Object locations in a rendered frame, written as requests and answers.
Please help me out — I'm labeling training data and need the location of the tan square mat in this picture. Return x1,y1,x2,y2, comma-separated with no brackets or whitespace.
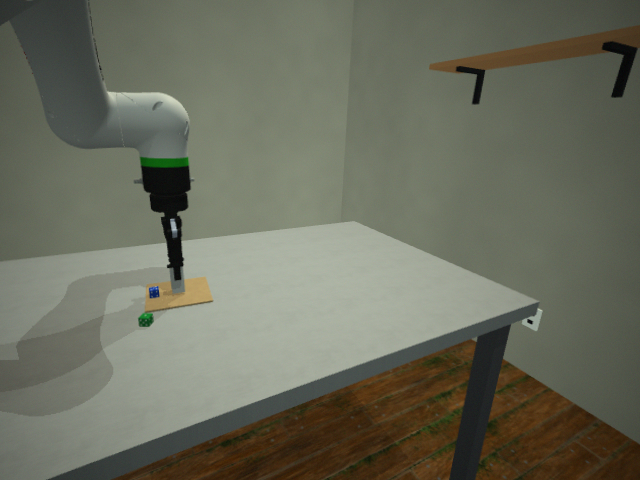
145,277,213,313

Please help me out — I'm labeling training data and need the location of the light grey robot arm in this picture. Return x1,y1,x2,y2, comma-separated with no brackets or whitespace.
0,0,194,196

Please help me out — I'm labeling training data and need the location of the green die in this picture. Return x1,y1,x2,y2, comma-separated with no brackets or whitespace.
138,313,154,327

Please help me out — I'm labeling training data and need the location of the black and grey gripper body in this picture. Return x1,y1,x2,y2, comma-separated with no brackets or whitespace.
149,192,188,230

